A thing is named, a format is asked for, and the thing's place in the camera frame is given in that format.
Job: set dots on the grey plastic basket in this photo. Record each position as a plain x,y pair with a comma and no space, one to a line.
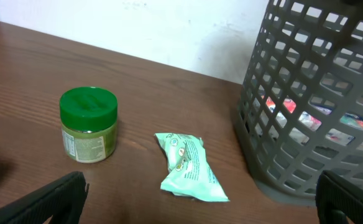
312,53

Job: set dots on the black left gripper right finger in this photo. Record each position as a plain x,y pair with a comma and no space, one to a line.
337,200

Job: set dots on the light green snack packet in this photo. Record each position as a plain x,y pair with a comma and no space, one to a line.
189,174

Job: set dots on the green lid jar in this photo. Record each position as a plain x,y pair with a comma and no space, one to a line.
89,116

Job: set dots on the orange tissue multipack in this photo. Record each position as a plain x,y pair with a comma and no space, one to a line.
312,123

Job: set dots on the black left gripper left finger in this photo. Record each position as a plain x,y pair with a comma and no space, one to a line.
60,201

